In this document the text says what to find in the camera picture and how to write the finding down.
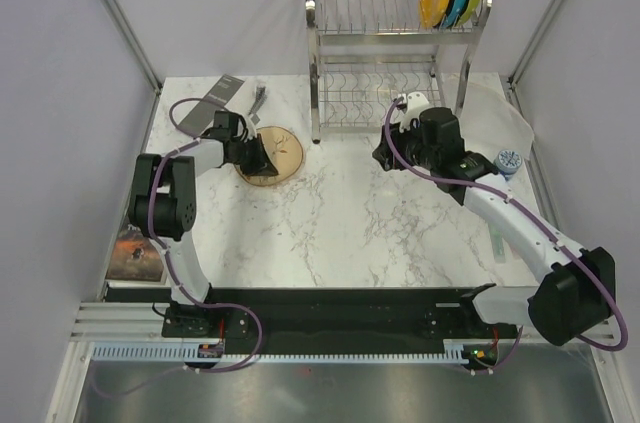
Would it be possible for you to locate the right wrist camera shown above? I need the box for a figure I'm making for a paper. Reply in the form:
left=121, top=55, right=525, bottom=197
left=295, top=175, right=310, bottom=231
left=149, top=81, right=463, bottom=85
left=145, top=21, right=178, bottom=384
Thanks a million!
left=398, top=91, right=432, bottom=133

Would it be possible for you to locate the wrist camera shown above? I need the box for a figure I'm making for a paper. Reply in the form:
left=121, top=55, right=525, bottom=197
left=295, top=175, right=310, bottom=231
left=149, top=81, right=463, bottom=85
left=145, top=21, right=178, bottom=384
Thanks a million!
left=398, top=91, right=432, bottom=133
left=243, top=114, right=260, bottom=139

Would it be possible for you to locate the white cloth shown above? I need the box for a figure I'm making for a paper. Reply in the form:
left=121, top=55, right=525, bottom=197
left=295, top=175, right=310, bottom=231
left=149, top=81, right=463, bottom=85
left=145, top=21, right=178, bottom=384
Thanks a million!
left=459, top=74, right=534, bottom=160

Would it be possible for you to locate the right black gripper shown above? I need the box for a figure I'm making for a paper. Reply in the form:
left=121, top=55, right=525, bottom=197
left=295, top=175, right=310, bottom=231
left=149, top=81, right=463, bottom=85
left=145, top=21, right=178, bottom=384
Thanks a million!
left=372, top=115, right=439, bottom=172

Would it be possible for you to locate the stainless steel dish rack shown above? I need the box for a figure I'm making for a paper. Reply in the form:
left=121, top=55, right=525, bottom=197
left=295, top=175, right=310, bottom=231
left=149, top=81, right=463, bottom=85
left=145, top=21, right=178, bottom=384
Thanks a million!
left=304, top=0, right=493, bottom=144

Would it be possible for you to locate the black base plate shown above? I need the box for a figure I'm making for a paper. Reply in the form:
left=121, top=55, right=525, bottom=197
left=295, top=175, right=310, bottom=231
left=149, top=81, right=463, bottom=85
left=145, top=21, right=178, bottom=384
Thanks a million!
left=159, top=286, right=526, bottom=357

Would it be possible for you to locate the Tale of Two Cities book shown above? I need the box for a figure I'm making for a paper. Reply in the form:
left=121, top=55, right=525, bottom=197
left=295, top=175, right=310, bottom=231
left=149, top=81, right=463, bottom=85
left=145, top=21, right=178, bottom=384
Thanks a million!
left=106, top=218, right=166, bottom=284

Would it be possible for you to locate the beige bird plate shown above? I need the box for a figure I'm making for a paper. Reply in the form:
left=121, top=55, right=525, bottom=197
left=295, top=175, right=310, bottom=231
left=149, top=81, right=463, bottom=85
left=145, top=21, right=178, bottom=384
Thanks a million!
left=235, top=126, right=304, bottom=187

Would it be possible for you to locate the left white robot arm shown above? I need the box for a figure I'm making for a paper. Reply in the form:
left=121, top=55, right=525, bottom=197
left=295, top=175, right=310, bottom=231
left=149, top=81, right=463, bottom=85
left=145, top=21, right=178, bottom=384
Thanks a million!
left=127, top=111, right=278, bottom=336

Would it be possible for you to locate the white slotted cable duct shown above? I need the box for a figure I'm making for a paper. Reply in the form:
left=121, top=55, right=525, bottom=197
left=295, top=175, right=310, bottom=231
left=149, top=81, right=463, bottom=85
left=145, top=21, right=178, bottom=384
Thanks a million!
left=91, top=341, right=469, bottom=365

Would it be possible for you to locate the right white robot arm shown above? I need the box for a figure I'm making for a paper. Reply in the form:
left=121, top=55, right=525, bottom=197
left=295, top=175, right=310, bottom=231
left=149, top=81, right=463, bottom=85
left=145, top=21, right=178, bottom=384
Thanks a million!
left=372, top=108, right=628, bottom=351

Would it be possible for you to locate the grey spiral bound booklet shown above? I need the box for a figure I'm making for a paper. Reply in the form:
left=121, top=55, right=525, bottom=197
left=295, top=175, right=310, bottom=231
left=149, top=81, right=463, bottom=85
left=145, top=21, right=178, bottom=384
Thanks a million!
left=170, top=74, right=268, bottom=137

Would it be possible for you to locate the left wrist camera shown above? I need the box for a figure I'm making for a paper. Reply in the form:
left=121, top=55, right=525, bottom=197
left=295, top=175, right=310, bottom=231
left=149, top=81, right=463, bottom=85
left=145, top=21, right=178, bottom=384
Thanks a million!
left=243, top=114, right=260, bottom=139

